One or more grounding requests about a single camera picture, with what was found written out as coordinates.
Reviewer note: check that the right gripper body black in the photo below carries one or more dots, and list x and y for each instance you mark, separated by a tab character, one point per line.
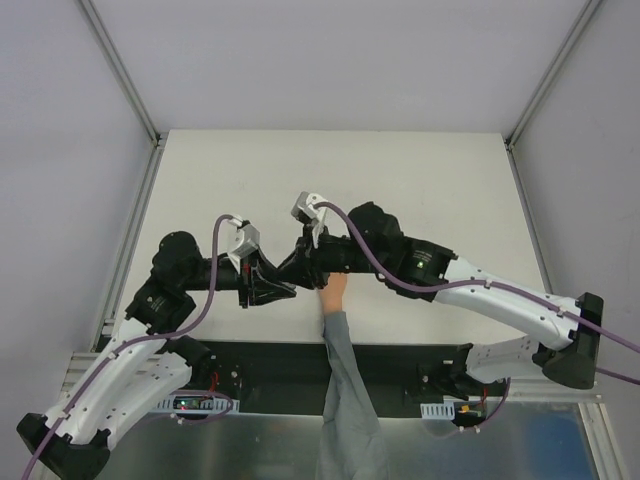
307	260

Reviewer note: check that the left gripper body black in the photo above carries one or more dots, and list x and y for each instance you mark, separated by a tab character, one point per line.
245	286

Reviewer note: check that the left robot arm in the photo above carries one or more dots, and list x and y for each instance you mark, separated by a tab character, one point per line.
151	355

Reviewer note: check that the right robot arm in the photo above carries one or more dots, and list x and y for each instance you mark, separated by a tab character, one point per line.
559	334

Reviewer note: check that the grey sleeve forearm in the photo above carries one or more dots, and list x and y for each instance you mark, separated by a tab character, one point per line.
351	441

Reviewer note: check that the mannequin hand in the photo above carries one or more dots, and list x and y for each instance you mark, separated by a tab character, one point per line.
332	295

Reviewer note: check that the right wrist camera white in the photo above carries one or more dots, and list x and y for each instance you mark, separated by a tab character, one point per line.
307	210

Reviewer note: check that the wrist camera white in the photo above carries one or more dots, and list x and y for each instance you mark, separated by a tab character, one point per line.
243	241
307	210

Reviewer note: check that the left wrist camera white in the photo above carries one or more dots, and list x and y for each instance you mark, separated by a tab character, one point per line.
243	241

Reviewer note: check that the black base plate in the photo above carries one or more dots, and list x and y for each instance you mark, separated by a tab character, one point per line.
292	378

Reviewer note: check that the left white cable duct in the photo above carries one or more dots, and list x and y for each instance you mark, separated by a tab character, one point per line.
195	405

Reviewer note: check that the white cable duct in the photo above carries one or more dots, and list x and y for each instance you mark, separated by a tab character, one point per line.
195	405
444	411

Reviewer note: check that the aluminium rail bar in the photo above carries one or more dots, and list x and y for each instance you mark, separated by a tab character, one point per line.
521	389

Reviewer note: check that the left aluminium frame post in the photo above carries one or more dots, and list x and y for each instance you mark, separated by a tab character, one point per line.
109	50

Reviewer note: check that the aluminium frame post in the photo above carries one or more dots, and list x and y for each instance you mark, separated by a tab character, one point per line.
109	50
578	28

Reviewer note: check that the right white cable duct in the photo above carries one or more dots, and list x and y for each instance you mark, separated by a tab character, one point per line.
444	411

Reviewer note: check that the right aluminium frame post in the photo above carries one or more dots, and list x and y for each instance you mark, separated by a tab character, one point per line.
578	28

